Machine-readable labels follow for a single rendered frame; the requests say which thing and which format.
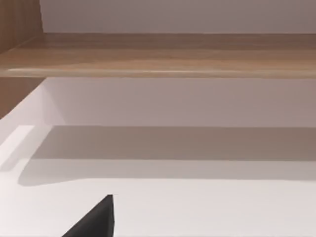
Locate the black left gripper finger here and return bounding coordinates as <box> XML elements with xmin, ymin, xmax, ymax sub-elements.
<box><xmin>61</xmin><ymin>194</ymin><xmax>116</xmax><ymax>237</ymax></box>

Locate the wooden open shelf unit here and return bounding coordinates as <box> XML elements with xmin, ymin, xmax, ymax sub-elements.
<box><xmin>0</xmin><ymin>0</ymin><xmax>316</xmax><ymax>120</ymax></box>

